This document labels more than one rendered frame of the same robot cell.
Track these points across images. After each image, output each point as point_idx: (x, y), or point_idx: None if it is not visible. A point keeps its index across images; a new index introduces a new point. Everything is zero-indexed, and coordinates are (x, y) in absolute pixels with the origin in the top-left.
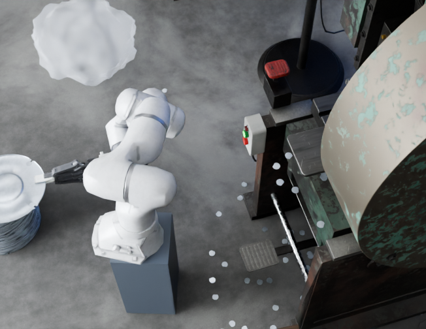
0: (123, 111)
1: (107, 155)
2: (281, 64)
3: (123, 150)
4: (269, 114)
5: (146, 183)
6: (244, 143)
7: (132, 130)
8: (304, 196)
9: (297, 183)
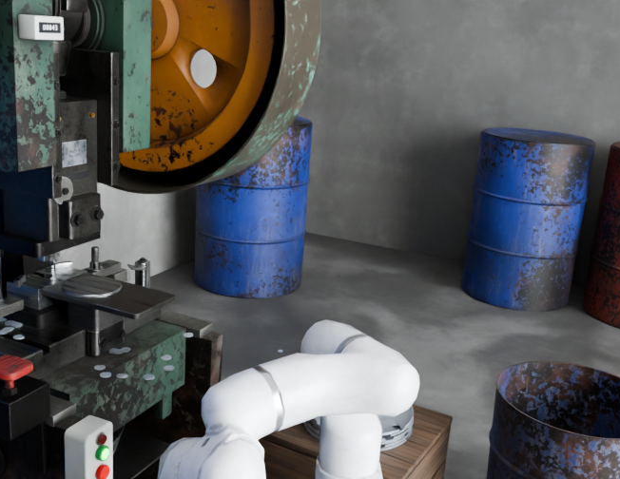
0: (261, 457)
1: (364, 365)
2: None
3: (339, 354)
4: (56, 426)
5: (349, 326)
6: (108, 469)
7: (301, 369)
8: (133, 411)
9: (116, 428)
